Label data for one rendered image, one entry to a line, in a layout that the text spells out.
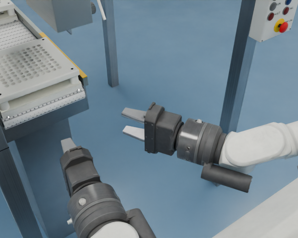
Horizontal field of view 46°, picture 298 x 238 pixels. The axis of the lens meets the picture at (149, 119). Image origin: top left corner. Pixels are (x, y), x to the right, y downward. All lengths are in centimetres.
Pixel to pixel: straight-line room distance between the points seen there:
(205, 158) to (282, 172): 147
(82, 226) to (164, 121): 27
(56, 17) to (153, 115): 39
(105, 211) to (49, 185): 94
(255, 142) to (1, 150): 66
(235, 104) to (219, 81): 114
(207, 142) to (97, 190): 23
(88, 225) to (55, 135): 80
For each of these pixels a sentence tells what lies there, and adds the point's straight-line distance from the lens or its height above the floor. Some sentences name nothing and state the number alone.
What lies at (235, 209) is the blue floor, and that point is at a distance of 192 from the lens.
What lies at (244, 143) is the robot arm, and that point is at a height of 108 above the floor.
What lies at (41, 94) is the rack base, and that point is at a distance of 108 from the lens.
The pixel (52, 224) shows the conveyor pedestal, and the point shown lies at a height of 14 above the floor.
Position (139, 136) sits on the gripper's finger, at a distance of 78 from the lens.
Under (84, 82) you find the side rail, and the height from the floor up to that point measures 91.
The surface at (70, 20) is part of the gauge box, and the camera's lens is 98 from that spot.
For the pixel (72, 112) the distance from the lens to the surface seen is 118.
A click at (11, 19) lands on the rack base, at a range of 157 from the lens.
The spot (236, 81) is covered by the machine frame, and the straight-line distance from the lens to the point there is 152.
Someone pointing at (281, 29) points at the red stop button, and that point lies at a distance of 139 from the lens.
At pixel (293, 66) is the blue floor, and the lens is 304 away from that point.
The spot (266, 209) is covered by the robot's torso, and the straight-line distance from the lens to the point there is 37.
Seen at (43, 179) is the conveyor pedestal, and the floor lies 45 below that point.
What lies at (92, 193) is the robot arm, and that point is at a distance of 61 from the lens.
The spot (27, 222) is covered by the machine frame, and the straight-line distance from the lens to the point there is 128.
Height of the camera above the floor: 155
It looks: 42 degrees down
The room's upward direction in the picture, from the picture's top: straight up
